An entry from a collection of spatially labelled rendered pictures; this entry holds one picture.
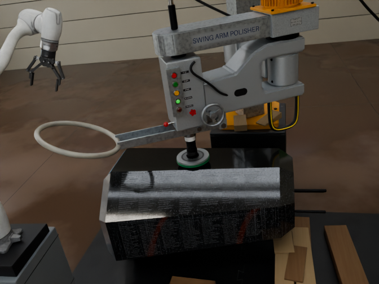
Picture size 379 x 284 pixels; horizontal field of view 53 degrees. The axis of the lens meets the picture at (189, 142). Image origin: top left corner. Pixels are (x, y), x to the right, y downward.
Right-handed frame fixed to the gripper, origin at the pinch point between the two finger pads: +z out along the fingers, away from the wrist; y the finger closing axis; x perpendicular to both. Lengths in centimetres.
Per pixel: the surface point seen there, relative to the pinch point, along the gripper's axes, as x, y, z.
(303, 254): -8, 177, 69
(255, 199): -8, 133, 37
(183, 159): 15, 87, 32
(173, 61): 1, 66, -30
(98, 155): -18.7, 37.7, 25.7
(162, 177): 13, 77, 46
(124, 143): 1, 49, 24
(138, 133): 14, 56, 20
